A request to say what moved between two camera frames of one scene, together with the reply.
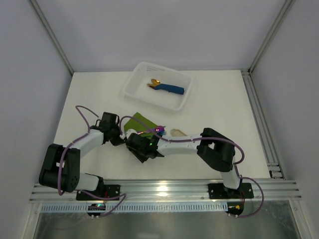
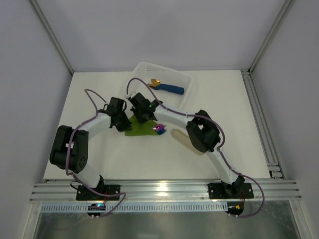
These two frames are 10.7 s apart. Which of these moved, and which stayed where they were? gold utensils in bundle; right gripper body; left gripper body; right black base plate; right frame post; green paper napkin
Moved: right gripper body; left gripper body
Stayed: gold utensils in bundle; right frame post; green paper napkin; right black base plate
